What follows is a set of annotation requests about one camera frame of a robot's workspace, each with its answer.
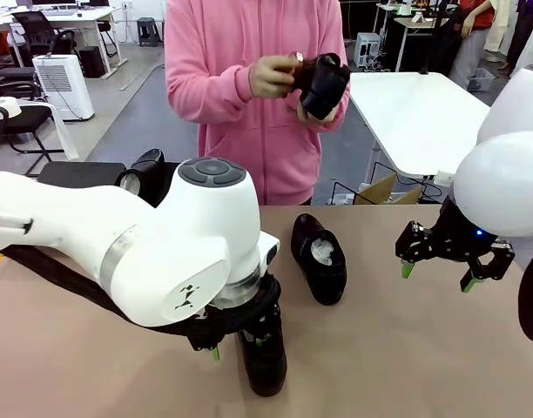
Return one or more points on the brown cardboard box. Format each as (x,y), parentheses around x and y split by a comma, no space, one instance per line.
(379,191)

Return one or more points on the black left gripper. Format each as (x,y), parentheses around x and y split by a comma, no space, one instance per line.
(236,331)

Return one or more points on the white cloth on chair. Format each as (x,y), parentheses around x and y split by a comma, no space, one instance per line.
(64,130)

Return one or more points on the white cap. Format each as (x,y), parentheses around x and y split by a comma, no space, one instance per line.
(5,107)

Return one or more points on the brown shoe brush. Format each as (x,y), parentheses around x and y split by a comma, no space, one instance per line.
(302,72)

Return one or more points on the wooden top black table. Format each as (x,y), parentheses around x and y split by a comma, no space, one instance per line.
(416,22)

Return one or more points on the grey plastic bin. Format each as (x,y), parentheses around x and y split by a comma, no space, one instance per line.
(482,79)

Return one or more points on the white side table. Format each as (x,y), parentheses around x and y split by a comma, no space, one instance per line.
(414,117)

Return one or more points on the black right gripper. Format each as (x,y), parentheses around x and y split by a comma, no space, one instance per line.
(456,239)

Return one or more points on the dark hanging garment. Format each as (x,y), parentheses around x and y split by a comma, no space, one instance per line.
(530,30)

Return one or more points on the black mesh office chair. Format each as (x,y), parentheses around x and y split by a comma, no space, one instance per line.
(35,28)

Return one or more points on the black computer tower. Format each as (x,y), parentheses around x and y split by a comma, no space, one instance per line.
(92,61)

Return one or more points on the person's right forearm pink sleeve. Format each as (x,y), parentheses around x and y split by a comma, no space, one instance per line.
(214,87)

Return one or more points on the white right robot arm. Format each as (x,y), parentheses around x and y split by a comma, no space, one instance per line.
(497,187)

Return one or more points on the grey plastic stool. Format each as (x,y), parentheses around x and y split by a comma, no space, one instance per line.
(146,30)

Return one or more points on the white computer case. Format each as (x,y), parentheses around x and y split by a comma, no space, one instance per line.
(367,48)

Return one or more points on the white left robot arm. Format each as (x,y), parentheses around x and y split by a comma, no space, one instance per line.
(118,244)

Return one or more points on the bystander in red top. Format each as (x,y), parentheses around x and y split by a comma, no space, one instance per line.
(471,43)

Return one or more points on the person's left hand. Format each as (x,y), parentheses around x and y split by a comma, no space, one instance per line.
(321,123)

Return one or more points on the person in pink hoodie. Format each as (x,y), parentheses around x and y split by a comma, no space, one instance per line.
(231,143)

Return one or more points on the black chair with armrests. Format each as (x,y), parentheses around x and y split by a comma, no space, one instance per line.
(18,128)

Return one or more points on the black leather loafer shoe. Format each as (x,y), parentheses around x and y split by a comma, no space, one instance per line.
(325,283)
(266,374)
(149,167)
(325,87)

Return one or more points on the person's right hand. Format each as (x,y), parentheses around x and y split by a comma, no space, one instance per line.
(271,78)

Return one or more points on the white office desk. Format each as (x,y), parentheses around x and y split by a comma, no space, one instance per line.
(88,15)

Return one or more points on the white crumpled paper stuffing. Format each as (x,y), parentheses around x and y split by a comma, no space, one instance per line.
(322,253)

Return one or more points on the white air purifier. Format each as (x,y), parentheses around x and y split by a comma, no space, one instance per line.
(64,87)

